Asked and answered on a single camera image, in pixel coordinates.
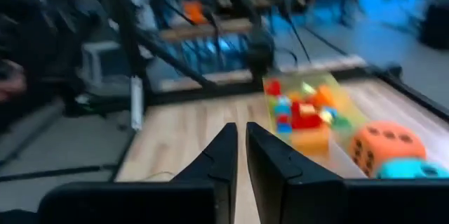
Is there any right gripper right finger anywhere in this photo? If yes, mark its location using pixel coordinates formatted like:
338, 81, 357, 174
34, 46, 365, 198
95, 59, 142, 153
245, 121, 449, 224

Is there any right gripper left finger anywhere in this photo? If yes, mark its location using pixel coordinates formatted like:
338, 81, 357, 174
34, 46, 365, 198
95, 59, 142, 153
37, 122, 239, 224

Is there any light blue small brick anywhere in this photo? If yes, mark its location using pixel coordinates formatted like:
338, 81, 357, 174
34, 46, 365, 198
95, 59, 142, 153
274, 96, 293, 116

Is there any large orange toy block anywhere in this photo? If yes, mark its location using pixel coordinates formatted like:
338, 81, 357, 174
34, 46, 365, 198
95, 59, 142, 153
290, 125, 332, 155

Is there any light green small brick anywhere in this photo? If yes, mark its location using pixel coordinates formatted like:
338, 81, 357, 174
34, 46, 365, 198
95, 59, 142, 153
301, 81, 317, 95

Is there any blue toy block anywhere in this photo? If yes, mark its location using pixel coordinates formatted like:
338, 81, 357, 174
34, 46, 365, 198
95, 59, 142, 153
276, 121, 293, 134

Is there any large red toy block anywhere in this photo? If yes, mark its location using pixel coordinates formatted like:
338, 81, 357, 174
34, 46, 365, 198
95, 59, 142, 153
290, 100, 323, 130

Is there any orange toy brick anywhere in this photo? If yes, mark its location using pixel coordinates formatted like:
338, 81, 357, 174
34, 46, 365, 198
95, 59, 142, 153
314, 85, 336, 108

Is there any green toy block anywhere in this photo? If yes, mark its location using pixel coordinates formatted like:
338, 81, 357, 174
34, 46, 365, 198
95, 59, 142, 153
332, 115, 353, 131

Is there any orange foam die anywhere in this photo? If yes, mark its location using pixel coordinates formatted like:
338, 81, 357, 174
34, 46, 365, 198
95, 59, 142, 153
349, 121, 428, 178

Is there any teal foam die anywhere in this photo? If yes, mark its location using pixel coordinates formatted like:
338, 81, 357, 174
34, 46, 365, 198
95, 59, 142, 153
375, 158, 449, 180

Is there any background wooden table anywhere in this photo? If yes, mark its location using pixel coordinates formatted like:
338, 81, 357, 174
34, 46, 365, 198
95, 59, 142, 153
158, 17, 254, 43

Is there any yellow translucent bin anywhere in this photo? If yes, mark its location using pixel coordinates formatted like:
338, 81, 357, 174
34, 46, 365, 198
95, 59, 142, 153
262, 72, 368, 157

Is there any white tube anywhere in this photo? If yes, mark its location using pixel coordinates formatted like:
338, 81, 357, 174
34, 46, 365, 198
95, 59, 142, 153
130, 75, 145, 131

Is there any grey metal cart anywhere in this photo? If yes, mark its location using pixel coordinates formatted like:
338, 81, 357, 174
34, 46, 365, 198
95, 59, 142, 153
79, 40, 122, 88

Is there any person's hand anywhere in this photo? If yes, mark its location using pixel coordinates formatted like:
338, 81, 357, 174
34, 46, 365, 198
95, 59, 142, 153
0, 59, 28, 103

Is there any person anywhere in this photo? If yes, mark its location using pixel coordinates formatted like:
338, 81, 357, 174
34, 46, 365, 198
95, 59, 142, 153
0, 0, 102, 130

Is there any black table frame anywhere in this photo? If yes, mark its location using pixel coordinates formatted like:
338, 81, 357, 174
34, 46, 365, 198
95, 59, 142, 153
105, 0, 449, 121

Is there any black floor cable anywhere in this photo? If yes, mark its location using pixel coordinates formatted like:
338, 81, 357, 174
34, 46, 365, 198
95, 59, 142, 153
0, 163, 119, 183

